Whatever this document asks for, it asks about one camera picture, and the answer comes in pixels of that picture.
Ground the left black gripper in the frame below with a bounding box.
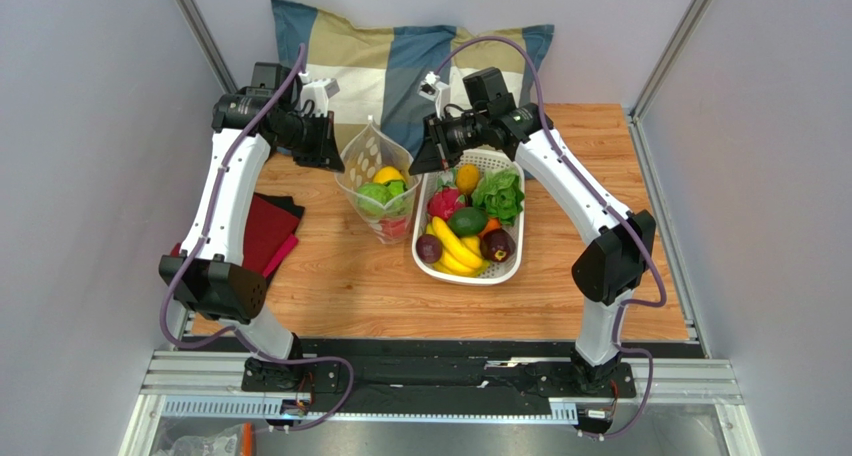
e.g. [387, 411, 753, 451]
[273, 110, 345, 174]

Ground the yellow lemon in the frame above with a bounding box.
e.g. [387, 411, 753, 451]
[372, 166, 407, 185]

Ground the clear dotted zip bag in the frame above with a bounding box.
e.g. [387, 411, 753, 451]
[336, 116, 422, 244]

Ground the small green watermelon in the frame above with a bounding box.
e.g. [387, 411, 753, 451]
[385, 180, 416, 217]

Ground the green leafy lettuce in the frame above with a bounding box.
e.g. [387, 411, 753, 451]
[471, 168, 525, 226]

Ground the green bumpy fruit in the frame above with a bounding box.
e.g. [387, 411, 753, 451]
[356, 182, 393, 218]

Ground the red apple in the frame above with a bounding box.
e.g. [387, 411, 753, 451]
[379, 217, 409, 241]

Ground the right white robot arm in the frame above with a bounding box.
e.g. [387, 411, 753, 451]
[410, 68, 656, 378]

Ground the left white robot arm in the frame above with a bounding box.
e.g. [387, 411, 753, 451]
[159, 63, 344, 372]

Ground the small orange fruit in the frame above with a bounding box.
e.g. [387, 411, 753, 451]
[455, 164, 480, 196]

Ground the pink dragon fruit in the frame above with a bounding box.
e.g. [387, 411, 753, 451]
[427, 186, 467, 221]

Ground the green avocado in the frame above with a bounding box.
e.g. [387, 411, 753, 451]
[446, 207, 489, 237]

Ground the checked blue beige pillow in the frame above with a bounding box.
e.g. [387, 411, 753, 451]
[270, 0, 555, 155]

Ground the red folded cloth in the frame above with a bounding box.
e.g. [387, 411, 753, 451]
[158, 193, 304, 287]

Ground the dark purple plum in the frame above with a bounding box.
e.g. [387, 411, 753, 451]
[415, 234, 443, 264]

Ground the dark red mangosteen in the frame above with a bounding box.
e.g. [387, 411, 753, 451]
[480, 229, 517, 263]

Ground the yellow banana bunch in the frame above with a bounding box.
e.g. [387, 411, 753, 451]
[426, 217, 489, 278]

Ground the white plastic fruit basket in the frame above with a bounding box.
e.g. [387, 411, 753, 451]
[411, 149, 526, 286]

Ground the crumpled plastic packet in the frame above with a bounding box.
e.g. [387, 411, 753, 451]
[157, 423, 255, 456]

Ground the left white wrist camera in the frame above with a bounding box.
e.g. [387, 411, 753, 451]
[299, 72, 340, 116]

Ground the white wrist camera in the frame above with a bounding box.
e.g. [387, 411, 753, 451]
[299, 72, 340, 116]
[417, 71, 451, 119]

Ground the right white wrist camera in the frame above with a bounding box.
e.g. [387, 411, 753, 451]
[417, 71, 451, 119]

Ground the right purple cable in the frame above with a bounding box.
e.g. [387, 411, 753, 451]
[435, 36, 668, 441]

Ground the purple cable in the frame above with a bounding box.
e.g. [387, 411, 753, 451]
[435, 36, 668, 441]
[158, 42, 356, 433]

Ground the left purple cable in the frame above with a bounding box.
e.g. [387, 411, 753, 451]
[158, 42, 356, 433]

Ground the black mounting base plate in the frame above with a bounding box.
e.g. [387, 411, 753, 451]
[179, 335, 707, 417]

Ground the aluminium rail frame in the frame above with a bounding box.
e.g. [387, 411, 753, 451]
[120, 335, 760, 455]

